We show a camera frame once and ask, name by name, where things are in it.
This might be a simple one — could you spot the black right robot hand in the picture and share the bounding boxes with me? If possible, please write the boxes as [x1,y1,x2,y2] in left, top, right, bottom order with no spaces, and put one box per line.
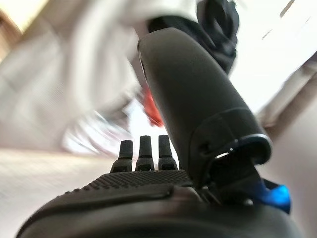
[15,27,306,238]

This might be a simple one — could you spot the white bed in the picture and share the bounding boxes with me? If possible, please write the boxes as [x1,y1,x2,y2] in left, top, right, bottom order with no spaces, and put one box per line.
[0,0,317,159]

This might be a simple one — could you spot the red garment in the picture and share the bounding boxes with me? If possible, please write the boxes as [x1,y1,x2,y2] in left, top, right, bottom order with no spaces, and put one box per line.
[141,87,164,127]

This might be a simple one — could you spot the black garment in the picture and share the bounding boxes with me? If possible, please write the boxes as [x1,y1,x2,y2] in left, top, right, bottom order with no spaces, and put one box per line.
[148,0,240,75]

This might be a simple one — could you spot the white striped garment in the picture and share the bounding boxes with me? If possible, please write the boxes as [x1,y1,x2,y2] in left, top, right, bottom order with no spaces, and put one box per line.
[61,99,139,156]

